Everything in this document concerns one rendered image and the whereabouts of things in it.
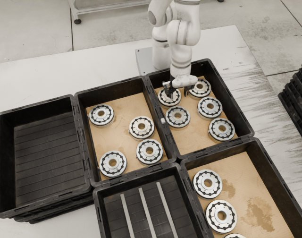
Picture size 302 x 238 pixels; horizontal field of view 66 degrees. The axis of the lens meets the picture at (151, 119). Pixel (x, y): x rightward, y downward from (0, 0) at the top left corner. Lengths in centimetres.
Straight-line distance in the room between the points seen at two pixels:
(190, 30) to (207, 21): 208
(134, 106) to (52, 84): 53
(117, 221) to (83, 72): 83
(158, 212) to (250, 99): 74
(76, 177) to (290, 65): 221
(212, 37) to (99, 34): 145
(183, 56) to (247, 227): 60
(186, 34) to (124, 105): 45
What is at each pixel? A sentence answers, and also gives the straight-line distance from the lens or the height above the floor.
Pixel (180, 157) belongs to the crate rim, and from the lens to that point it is 81.
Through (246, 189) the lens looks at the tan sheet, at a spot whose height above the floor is 83.
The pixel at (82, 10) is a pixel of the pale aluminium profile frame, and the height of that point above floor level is 14.
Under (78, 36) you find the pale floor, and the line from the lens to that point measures 271.
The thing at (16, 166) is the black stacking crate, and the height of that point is 83.
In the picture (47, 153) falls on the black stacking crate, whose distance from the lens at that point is 101.
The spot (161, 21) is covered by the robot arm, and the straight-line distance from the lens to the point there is 98.
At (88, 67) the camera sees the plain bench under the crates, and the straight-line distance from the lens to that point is 138.
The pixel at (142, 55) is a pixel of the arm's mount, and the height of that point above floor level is 80.
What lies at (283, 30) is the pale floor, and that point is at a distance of 294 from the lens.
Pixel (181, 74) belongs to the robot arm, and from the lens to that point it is 84.
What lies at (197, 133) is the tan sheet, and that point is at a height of 83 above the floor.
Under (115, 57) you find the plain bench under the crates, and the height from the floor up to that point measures 70.
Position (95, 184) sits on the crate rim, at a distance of 80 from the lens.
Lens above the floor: 169
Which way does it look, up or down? 60 degrees down
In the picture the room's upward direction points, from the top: 2 degrees counter-clockwise
